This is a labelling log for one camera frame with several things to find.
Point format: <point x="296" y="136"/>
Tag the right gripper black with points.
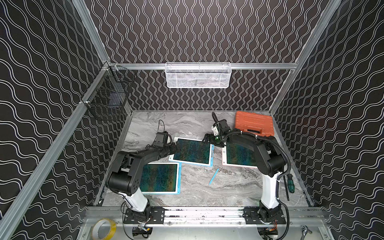
<point x="210" y="138"/>

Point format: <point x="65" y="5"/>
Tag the pink writing tablet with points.
<point x="238" y="156"/>

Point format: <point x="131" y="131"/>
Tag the blue tablet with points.
<point x="161" y="178"/>
<point x="193" y="152"/>

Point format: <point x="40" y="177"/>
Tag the blue stylus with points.
<point x="213" y="177"/>

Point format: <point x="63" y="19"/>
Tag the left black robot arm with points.
<point x="125" y="173"/>

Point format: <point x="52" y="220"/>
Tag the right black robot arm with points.
<point x="271" y="160"/>

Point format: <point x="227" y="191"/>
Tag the orange plastic tool case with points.
<point x="256" y="124"/>

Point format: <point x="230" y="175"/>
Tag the yellow tape roll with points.
<point x="104" y="229"/>

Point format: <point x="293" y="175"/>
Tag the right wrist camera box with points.
<point x="220" y="128"/>

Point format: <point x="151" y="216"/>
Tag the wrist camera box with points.
<point x="162" y="139"/>
<point x="220" y="128"/>

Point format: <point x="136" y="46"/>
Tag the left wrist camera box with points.
<point x="162" y="139"/>

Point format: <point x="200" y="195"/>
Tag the white wire basket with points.
<point x="194" y="75"/>

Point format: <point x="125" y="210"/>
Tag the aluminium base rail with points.
<point x="206" y="217"/>

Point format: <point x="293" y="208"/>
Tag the green handled screwdriver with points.
<point x="290" y="183"/>

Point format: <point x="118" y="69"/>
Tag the black wire basket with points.
<point x="109" y="101"/>

